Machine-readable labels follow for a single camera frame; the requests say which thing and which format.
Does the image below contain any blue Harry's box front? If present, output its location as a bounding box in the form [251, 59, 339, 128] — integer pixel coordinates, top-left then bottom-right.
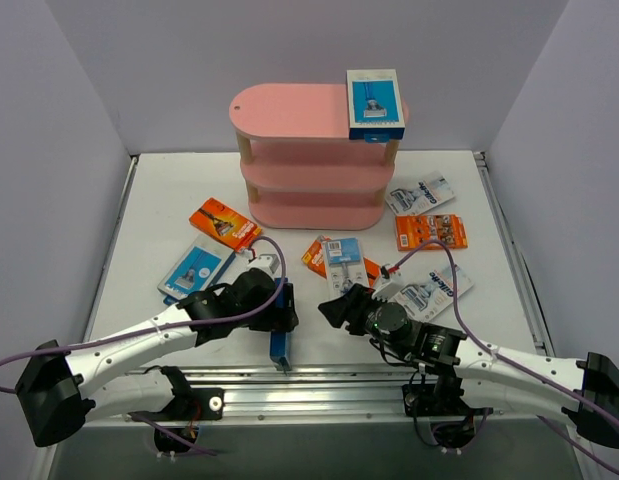
[269, 283, 297, 374]

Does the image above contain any blue Harry's razor box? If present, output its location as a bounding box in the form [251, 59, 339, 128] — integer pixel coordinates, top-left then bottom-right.
[346, 69, 406, 143]

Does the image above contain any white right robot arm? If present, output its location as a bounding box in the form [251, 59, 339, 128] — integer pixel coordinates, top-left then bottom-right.
[318, 284, 619, 449]

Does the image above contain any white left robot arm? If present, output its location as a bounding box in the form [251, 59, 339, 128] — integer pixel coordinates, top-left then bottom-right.
[15, 268, 298, 447]

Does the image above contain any pink three-tier shelf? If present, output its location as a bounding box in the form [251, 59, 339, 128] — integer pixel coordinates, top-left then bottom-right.
[229, 83, 400, 231]

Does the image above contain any blue Harry's box left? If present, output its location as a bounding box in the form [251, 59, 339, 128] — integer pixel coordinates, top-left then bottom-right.
[157, 235, 235, 306]

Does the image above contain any white Gillette pack lower right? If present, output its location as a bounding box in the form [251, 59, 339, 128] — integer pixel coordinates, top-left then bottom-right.
[391, 265, 474, 323]

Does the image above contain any white gillette pack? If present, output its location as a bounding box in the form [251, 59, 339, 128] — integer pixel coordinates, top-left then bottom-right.
[385, 171, 455, 216]
[391, 265, 474, 323]

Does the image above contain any clear blister razor pack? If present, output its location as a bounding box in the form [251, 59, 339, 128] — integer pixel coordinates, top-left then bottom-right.
[322, 237, 369, 300]

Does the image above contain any orange Gillette box centre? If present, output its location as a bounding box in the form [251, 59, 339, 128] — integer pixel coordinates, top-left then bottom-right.
[302, 235, 380, 284]

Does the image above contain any orange Gillette Fusion box left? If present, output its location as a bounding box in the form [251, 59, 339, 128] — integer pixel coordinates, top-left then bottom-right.
[189, 197, 262, 253]

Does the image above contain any orange razor cartridge box right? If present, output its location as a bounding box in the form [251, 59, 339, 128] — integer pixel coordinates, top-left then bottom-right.
[395, 214, 468, 251]

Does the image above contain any white Gillette pack upper right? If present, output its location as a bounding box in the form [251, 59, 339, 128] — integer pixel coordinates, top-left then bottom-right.
[385, 171, 455, 216]

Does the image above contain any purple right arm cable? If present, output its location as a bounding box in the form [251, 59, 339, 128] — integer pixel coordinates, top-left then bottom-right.
[381, 238, 619, 476]

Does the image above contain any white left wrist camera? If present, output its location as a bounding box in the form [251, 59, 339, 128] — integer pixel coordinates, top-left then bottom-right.
[247, 253, 280, 277]

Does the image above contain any aluminium front rail frame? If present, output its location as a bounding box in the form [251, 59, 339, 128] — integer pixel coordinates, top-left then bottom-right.
[85, 151, 554, 424]

